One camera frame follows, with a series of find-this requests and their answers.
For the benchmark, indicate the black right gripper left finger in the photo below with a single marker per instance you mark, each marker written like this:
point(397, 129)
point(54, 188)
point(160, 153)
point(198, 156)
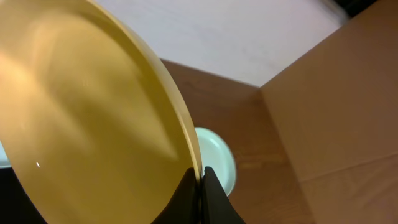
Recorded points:
point(183, 206)

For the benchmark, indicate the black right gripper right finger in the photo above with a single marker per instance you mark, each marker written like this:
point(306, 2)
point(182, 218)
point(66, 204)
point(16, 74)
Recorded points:
point(216, 207)

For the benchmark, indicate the light green plate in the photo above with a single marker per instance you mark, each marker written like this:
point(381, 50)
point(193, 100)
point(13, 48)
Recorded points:
point(215, 153)

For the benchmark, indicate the yellow plate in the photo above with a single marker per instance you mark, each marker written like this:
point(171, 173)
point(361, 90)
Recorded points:
point(92, 122)

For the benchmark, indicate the round black tray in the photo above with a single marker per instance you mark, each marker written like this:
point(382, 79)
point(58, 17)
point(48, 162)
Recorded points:
point(16, 206)

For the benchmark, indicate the brown cardboard box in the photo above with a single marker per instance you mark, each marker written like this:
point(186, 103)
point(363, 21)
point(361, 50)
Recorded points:
point(335, 110)

